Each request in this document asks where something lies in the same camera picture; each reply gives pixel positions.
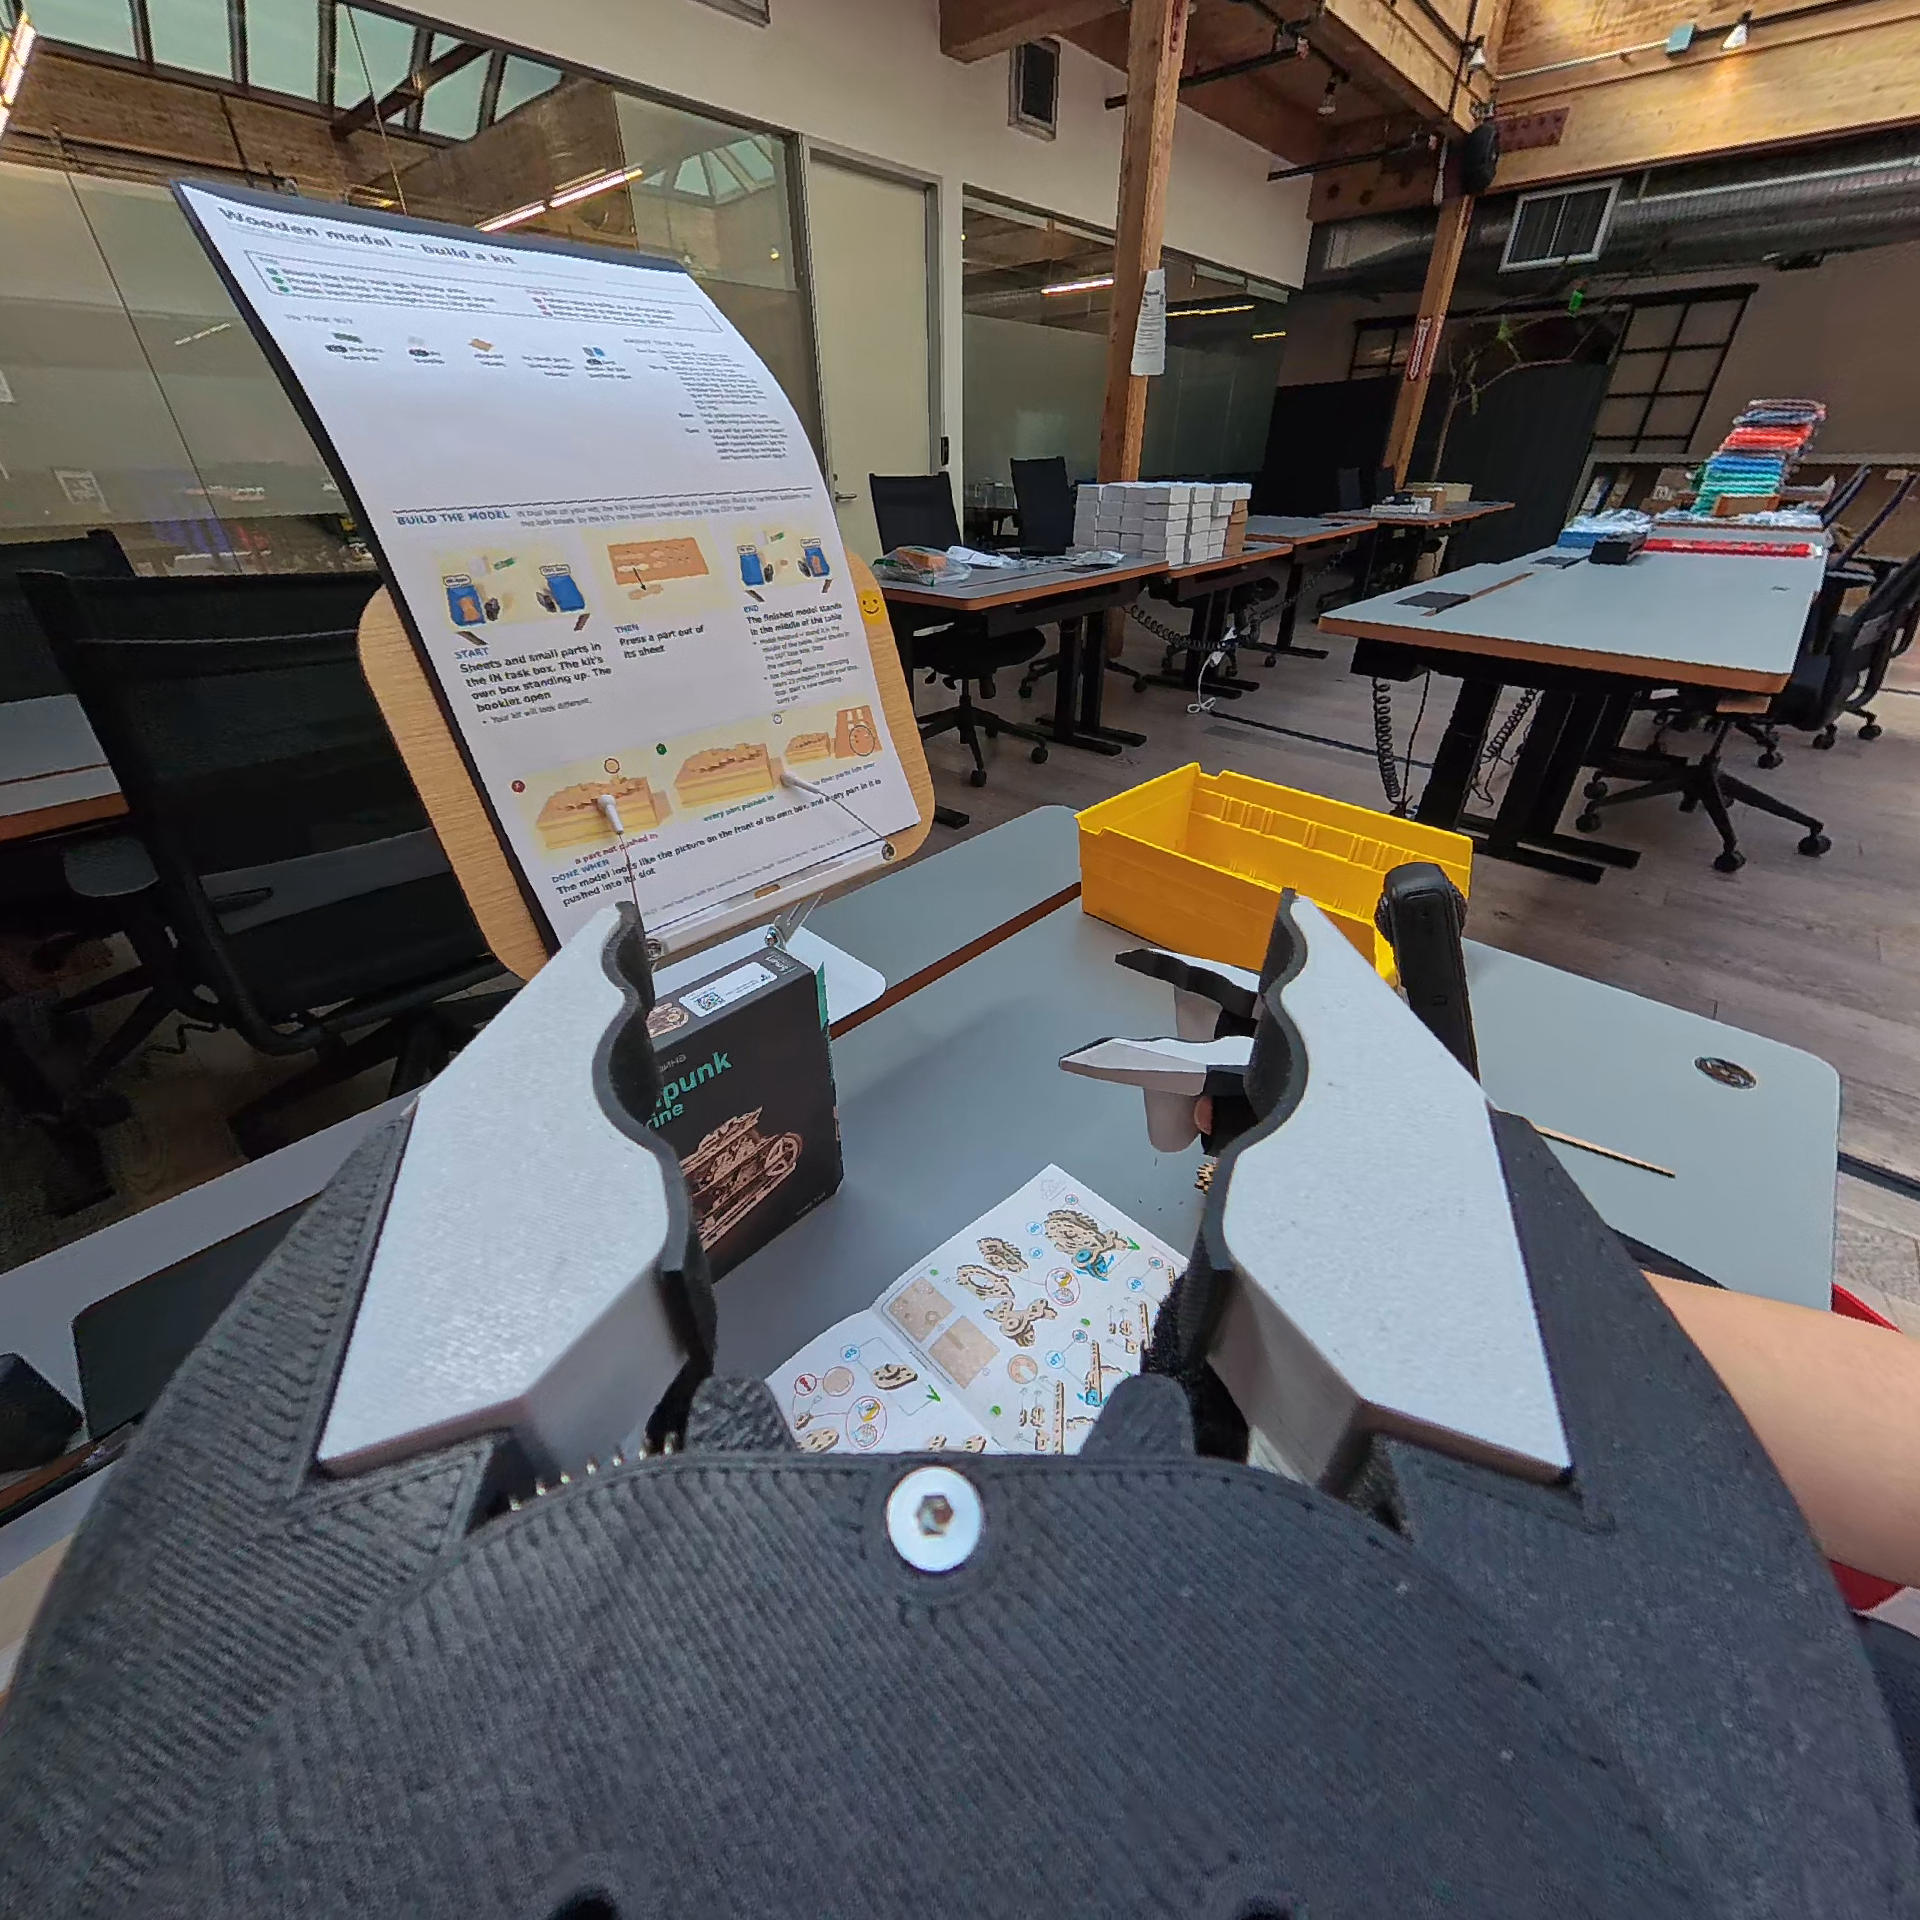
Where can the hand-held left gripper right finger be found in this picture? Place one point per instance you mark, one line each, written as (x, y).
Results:
(1381, 1200)

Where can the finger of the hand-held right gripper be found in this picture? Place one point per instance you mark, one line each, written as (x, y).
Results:
(1208, 987)
(1141, 1059)

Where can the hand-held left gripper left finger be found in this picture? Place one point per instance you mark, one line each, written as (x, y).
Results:
(511, 1200)

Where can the person's right forearm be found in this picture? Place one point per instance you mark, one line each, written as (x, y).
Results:
(1801, 1410)

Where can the grey desk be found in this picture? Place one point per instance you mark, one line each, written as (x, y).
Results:
(975, 1050)

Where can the round desk grommet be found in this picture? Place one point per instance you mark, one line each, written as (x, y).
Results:
(1726, 1072)

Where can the yellow plastic bin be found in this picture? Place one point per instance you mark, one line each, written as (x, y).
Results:
(1202, 885)

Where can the thin wooden stick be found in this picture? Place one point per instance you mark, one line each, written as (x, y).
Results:
(1603, 1150)

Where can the black model kit box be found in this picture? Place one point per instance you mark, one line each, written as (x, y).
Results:
(751, 1109)

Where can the illustrated instruction booklet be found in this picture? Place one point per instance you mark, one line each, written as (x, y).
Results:
(989, 1305)

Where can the long grey table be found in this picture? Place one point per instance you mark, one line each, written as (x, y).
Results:
(1621, 602)

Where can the grey table with wood edge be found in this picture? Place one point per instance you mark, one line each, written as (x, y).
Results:
(1238, 552)
(1049, 579)

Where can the stack of white boxes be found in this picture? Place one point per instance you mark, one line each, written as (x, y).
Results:
(1165, 520)

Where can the wooden document stand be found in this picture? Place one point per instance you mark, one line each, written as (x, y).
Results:
(412, 703)

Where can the clear plastic bag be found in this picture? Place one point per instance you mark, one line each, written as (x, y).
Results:
(919, 567)

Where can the black mesh office chair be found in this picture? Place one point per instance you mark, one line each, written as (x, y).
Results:
(1862, 645)

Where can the stack of coloured packs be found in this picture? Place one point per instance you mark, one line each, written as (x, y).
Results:
(1758, 459)

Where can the white paper notice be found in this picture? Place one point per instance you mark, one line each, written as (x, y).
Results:
(1148, 325)

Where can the printed instruction sheet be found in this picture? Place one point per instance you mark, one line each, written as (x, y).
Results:
(523, 449)

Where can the wooden post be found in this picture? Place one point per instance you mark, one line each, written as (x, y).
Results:
(1423, 343)
(1145, 223)

